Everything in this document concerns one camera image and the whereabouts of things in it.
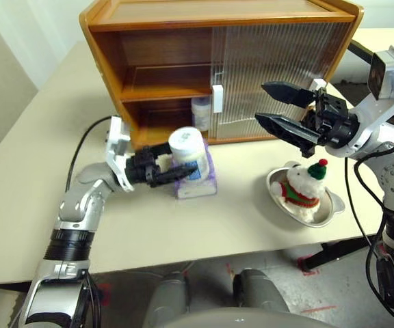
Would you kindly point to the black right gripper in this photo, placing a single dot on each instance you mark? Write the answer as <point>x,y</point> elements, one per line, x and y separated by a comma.
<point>334,123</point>

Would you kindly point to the white plush bear toy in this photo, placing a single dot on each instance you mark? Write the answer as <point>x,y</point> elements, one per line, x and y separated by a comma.
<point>299,188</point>

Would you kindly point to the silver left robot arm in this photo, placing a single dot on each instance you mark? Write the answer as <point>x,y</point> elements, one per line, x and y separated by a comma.
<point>77,208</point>

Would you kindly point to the grey robot torso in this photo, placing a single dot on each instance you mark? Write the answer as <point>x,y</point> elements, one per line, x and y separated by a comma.
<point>245,319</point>

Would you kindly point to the wooden cabinet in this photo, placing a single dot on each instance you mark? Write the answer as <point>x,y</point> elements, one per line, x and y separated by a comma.
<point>149,13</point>

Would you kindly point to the ribbed clear sliding door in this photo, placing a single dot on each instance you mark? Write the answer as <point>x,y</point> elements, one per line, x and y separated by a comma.
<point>342,41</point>
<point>217,44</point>

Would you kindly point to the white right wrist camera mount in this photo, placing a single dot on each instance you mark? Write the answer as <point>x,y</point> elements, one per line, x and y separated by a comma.
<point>371,109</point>

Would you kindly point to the beige side table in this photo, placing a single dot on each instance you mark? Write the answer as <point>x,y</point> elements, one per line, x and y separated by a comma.
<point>378,36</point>

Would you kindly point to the purple tissue pack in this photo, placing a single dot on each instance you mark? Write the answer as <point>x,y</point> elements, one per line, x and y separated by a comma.
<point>197,188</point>

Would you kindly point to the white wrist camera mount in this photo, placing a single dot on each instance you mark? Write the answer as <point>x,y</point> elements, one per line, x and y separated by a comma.
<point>371,109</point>
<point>115,143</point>

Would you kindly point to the black table frame leg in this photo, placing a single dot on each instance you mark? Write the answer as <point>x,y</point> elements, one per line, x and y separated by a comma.
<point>337,251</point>

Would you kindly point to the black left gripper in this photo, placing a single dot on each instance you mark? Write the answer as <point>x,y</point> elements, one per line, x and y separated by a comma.
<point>140,167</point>

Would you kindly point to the grey robot left leg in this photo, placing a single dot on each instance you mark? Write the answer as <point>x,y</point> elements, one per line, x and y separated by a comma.
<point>168,297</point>

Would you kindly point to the metal bowl with ears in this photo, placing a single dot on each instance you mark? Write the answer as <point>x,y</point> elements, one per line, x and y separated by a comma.
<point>328,210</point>

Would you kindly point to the white lidded jar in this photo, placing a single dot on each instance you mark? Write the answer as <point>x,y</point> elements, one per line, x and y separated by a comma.
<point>186,147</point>
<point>200,116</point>

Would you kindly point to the grey robot right leg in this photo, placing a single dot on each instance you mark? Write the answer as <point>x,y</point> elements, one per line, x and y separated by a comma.
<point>260,290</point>

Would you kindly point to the grey robot leg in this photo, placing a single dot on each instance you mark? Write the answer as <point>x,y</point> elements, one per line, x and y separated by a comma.
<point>260,290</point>
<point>168,297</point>

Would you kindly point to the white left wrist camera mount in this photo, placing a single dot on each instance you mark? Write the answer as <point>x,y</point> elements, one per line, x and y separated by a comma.
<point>115,143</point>

